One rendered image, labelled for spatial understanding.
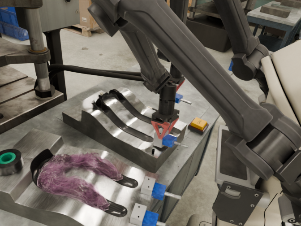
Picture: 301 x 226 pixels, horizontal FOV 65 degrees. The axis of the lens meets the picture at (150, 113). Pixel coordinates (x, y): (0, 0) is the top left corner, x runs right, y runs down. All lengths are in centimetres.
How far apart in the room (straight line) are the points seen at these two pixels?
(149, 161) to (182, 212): 98
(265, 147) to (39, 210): 61
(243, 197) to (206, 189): 132
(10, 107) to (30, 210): 67
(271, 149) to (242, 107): 9
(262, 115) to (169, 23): 21
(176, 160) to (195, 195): 96
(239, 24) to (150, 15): 43
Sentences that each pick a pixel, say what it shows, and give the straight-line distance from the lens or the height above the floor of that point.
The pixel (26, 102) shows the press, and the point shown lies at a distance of 137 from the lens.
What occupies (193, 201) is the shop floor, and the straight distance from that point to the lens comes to 191.
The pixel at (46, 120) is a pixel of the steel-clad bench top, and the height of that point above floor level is 80.
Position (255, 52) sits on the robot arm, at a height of 128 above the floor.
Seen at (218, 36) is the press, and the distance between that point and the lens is 474.
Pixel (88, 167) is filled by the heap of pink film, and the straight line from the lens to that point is 82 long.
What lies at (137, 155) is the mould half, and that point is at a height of 85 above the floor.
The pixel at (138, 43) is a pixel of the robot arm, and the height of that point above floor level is 133.
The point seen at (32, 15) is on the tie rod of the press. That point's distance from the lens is 123.
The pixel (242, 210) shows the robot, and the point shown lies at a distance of 74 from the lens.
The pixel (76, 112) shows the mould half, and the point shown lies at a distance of 113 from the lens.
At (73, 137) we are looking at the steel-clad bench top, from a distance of 109.
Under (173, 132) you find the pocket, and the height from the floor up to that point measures 86.
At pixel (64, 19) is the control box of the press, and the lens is 151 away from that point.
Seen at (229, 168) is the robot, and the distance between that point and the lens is 71.
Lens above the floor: 152
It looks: 35 degrees down
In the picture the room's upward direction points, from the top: 8 degrees clockwise
